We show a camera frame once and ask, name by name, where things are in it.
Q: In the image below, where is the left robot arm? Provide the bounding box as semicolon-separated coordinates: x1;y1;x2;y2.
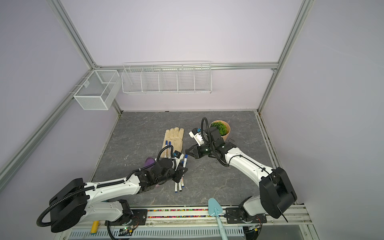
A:
36;159;188;233

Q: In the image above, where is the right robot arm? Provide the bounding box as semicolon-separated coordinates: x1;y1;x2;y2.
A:
186;127;297;222

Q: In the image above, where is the tan pot with green plant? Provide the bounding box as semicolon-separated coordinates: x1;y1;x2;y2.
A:
210;120;231;142

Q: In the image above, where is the beige fabric glove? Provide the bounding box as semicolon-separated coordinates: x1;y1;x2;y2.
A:
162;127;185;153

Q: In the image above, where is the light blue shovel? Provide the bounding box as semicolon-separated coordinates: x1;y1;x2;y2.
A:
208;198;228;240

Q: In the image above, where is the white mesh box basket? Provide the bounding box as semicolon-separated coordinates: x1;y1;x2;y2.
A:
74;70;122;111

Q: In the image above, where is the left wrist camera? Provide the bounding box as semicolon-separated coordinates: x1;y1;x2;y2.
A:
172;151;185;167

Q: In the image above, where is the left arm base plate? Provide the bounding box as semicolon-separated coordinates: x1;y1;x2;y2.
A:
109;209;148;226

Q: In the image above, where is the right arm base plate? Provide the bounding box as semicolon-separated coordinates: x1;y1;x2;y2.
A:
225;207;267;224

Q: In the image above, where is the white wire shelf basket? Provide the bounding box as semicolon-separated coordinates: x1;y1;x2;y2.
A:
122;61;213;94

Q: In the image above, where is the yellow handled tool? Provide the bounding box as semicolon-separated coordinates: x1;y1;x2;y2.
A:
90;221;99;235

